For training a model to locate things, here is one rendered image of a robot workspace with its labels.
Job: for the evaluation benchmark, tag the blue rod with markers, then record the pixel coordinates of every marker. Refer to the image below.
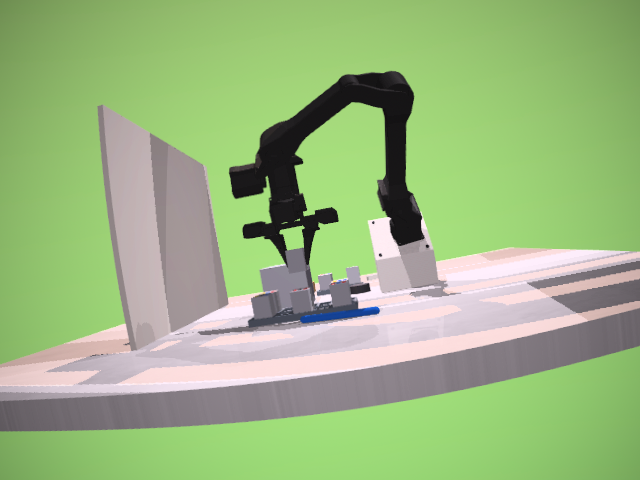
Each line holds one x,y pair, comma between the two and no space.
340,314

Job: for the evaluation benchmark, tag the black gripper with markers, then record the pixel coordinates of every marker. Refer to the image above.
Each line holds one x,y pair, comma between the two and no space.
310,223

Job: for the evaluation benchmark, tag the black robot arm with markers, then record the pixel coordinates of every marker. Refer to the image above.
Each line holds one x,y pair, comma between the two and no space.
276,156

